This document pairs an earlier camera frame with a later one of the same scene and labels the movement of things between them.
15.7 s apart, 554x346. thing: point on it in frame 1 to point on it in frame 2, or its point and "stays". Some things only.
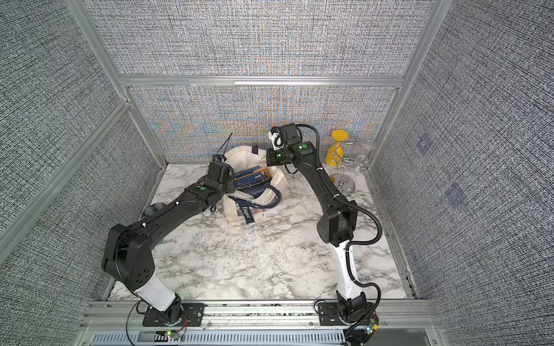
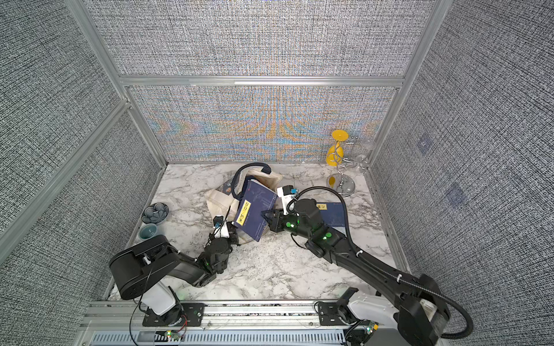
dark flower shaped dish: (152, 209) stays
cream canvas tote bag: (239, 203) to (226, 199)
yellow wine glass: (335, 154) stays
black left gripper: (231, 184) to (232, 238)
